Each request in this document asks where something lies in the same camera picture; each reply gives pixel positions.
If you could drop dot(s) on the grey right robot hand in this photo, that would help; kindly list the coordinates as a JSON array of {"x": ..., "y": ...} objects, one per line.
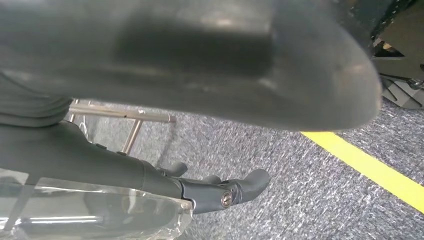
[{"x": 82, "y": 165}]

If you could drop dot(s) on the stainless steel workbench table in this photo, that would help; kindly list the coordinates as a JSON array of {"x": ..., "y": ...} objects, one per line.
[{"x": 132, "y": 115}]

